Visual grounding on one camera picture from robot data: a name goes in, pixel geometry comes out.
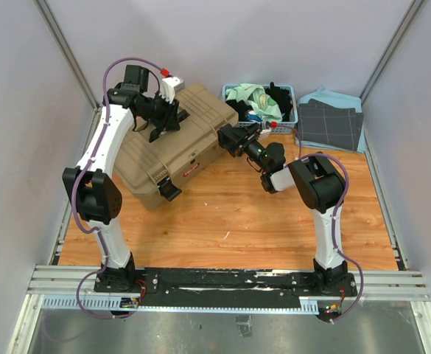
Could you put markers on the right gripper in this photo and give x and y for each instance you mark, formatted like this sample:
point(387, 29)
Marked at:
point(237, 141)

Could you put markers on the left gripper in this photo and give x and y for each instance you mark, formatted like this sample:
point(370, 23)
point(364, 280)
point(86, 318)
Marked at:
point(170, 122)

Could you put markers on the tan plastic tool box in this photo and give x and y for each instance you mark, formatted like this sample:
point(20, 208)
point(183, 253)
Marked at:
point(155, 172)

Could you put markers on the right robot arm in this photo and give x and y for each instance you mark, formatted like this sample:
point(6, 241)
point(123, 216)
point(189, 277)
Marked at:
point(321, 188)

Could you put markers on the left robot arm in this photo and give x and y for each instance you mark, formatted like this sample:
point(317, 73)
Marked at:
point(95, 200)

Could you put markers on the green patterned cloth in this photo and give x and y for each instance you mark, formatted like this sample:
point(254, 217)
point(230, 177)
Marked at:
point(248, 97)

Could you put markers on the blue plastic basket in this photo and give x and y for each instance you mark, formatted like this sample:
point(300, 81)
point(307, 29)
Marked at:
point(285, 125)

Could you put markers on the black cloth in basket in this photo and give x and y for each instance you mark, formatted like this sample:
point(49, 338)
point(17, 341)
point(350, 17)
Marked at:
point(283, 97)

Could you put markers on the grey checked folded cloth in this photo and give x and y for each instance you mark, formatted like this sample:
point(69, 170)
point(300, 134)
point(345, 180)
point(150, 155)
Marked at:
point(321, 123)

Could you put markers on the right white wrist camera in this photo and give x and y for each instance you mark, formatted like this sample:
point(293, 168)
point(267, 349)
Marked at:
point(266, 128)

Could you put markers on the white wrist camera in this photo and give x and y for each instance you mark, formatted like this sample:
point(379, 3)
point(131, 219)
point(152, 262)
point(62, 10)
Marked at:
point(170, 86)
point(266, 128)

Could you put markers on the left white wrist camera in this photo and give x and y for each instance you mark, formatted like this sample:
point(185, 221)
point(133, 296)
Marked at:
point(170, 86)

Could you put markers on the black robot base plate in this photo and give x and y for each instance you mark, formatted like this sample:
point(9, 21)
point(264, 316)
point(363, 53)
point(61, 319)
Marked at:
point(209, 288)

